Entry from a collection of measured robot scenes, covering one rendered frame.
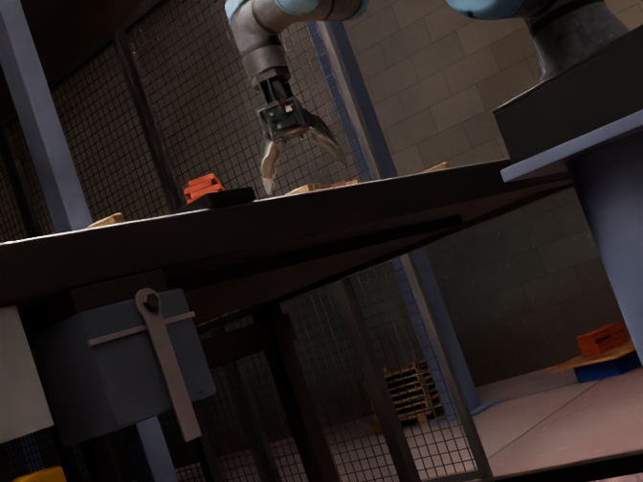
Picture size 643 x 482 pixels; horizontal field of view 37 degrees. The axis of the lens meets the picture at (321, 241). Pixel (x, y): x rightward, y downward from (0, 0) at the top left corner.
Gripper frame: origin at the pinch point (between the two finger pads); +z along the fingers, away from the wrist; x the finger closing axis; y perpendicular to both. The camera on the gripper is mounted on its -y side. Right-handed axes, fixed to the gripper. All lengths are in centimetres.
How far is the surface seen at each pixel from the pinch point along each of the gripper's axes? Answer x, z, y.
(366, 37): 11, -168, -525
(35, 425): -21, 25, 84
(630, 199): 45, 23, 30
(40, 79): -100, -95, -157
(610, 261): 41, 30, 25
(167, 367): -11, 24, 73
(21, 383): -21, 21, 84
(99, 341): -15, 20, 79
